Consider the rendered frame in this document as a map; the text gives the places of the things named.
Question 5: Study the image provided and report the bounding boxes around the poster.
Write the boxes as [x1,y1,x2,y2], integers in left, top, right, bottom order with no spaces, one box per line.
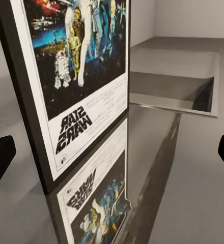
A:
[0,0,131,195]

